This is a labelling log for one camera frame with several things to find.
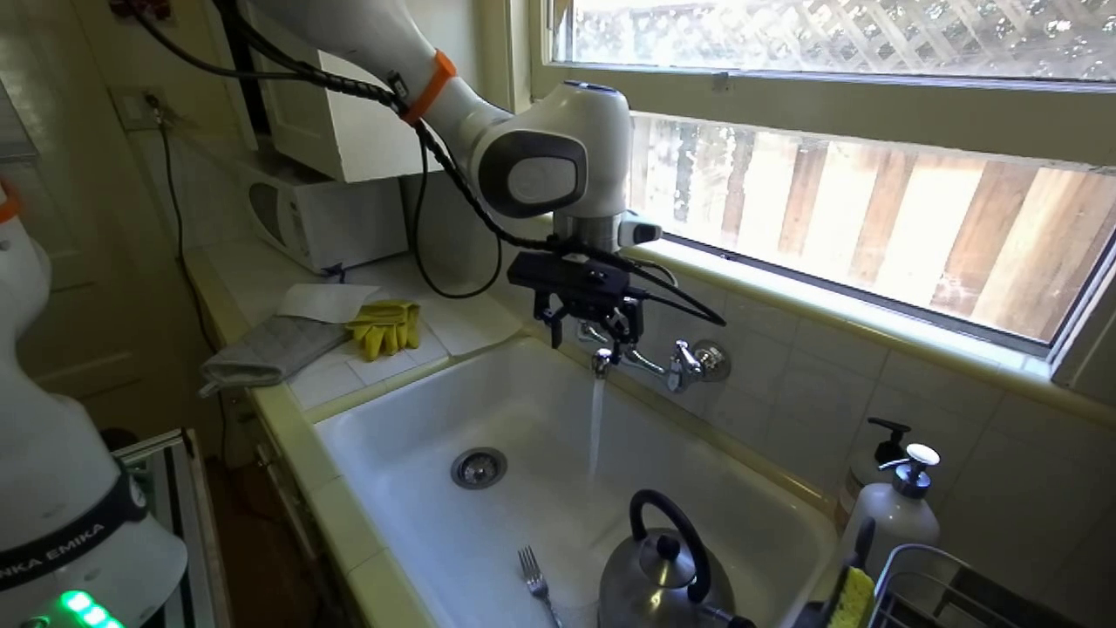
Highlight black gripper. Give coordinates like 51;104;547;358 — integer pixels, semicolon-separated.
505;248;647;355

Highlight chrome tap spout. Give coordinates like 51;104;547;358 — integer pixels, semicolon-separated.
582;325;678;382

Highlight chrome tap handle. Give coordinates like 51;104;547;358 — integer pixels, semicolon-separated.
664;336;733;394

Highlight round metal sink drain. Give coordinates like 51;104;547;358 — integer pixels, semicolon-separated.
449;442;513;492

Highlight yellow rubber gloves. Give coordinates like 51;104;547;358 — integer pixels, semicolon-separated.
344;297;427;363

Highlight metal fork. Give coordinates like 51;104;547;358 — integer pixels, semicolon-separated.
518;546;565;628

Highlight white ceramic sink basin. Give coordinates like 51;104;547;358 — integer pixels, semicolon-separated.
312;336;840;628

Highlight white paper sheet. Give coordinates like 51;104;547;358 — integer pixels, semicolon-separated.
276;278;384;329

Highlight grey folded cloth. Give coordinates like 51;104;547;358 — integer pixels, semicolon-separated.
198;311;351;397

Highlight white framed window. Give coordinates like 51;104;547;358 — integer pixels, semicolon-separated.
509;0;1116;394

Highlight wooden fence outside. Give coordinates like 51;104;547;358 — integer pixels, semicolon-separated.
631;115;1116;344

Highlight white soap bottle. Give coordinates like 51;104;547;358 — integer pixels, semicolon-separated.
850;440;944;578

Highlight white lattice outside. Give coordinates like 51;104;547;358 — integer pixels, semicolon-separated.
570;0;1116;84

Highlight yellow sponge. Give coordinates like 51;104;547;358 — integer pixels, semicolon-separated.
828;567;879;628

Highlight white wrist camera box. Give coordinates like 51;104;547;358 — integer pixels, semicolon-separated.
614;212;666;250

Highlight steel kettle with black handle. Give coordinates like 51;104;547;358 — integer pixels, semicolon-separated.
593;486;759;628

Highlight white wall cabinet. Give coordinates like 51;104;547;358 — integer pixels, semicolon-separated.
248;0;466;184

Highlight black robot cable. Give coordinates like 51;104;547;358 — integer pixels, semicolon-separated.
114;0;728;330

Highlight thin black power cord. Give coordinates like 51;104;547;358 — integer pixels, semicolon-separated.
153;115;223;351

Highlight metal wire dish rack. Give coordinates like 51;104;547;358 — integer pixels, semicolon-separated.
869;536;1095;628

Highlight wall power outlet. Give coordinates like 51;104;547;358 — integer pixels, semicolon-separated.
108;87;164;137

